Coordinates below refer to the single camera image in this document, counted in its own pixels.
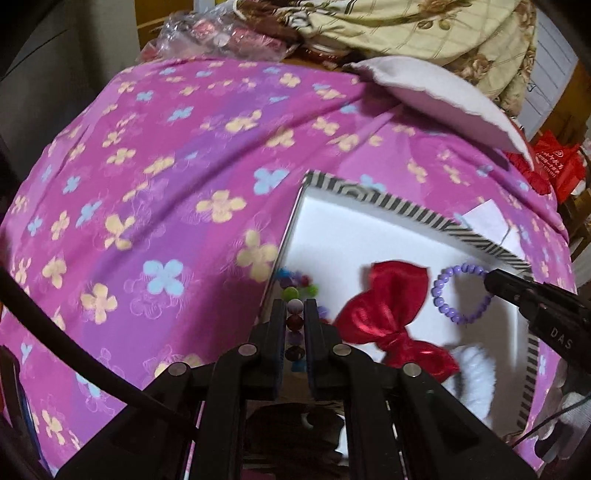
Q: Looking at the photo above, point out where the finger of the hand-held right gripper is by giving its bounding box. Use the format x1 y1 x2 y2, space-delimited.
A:
485 269 591 319

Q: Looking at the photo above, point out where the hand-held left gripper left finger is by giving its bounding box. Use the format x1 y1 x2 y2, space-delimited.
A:
55 299 287 480

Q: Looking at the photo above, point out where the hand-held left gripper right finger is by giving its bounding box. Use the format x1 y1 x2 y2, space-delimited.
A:
302 298 539 480

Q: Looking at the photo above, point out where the multicolour bead bracelet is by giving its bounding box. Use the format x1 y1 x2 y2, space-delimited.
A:
276 267 331 372

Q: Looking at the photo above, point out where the purple bead bracelet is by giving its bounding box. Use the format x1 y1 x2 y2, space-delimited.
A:
431 262 495 325

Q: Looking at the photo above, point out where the striped cardboard box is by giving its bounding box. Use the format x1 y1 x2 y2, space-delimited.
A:
256 170 541 430

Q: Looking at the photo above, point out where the white paper sheet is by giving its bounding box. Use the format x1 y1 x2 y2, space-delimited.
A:
455 198 509 247

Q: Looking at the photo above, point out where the white dotted cloth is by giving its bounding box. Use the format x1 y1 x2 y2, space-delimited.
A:
551 374 591 435

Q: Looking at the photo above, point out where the red satin bow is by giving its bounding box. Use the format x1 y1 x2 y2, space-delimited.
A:
332 261 461 383

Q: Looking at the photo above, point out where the white fluffy scrunchie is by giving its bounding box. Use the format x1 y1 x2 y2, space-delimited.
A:
436 346 497 428

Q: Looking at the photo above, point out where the wooden chair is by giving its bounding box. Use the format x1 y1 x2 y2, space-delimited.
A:
558 185 591 259

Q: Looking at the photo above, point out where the red shopping bag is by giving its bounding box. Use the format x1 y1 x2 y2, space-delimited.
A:
531 129 585 204

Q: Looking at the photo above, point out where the white pillow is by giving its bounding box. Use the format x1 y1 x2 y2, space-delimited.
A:
344 58 536 171

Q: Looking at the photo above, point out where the pink floral bedsheet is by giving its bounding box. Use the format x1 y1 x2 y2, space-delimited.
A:
0 58 573 480

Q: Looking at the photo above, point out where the white slatted panel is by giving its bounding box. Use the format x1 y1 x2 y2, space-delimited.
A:
517 9 580 134

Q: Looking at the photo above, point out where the beige floral quilt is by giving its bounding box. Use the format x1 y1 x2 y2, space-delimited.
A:
233 0 539 116

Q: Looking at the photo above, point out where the clear plastic bag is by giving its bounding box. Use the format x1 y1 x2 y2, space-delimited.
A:
139 9 305 63

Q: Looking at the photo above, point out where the thick black cable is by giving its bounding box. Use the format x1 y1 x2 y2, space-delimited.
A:
0 265 195 421

